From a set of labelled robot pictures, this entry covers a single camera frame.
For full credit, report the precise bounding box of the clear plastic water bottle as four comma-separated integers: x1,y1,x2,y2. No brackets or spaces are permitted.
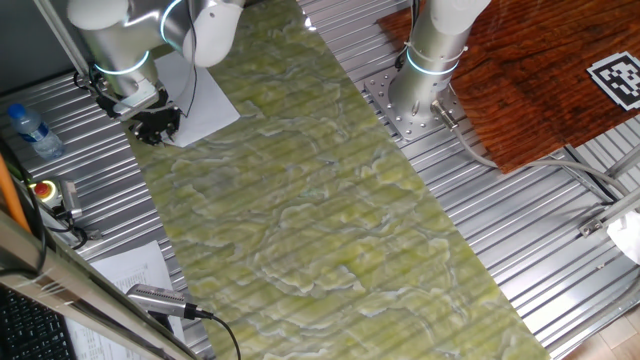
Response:
6,103,65,161

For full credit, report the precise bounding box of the aluminium frame pole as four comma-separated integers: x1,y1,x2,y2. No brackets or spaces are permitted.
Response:
32,0,104,96

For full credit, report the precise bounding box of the white crumpled cloth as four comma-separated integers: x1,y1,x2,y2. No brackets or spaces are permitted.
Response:
606,209,640,265

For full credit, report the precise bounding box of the brown wooden board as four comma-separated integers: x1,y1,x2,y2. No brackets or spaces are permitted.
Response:
377,0,640,175

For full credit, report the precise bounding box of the orange tube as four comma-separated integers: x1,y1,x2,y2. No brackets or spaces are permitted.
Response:
0,152,32,234

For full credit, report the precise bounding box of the black computer keyboard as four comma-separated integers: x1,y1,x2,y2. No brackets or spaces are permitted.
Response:
0,287,79,360

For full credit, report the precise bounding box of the black white fiducial marker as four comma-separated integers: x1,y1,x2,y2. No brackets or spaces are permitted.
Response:
586,51,640,112

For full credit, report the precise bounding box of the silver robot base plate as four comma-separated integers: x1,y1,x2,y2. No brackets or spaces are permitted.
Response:
363,67,474,142

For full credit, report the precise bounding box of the black ring cable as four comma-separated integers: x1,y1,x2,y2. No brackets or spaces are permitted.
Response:
73,68,104,94

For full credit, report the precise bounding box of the white paper sheet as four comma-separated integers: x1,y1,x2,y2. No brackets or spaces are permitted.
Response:
154,51,242,149

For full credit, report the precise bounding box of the aluminium frame bar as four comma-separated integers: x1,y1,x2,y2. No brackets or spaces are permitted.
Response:
0,209,201,360

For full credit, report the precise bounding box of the grey robot power cable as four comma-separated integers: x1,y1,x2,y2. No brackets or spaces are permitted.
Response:
430,99,631,197

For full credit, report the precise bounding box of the silver ribbed bar camera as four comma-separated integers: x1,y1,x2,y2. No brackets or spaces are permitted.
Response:
125,283,201,321

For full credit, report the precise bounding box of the black cable bundle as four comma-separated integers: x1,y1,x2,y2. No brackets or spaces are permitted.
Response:
0,184,90,279

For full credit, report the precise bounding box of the black camera cable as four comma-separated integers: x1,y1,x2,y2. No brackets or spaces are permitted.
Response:
193,308,242,360

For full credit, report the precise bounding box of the red yellow emergency stop button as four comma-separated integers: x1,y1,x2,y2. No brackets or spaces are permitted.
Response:
28,179,62,206

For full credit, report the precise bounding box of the printed white paper document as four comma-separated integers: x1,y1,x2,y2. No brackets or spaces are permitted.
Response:
64,240,187,360

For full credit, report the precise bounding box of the green marble pattern mat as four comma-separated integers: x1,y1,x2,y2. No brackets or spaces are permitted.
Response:
97,0,551,360

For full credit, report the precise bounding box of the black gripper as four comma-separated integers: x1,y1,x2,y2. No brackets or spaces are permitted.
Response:
130,102,182,147

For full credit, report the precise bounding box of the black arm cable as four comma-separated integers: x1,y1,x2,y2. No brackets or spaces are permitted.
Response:
183,0,199,119

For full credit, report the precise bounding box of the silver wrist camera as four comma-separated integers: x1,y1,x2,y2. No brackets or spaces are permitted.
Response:
112,79,161,121

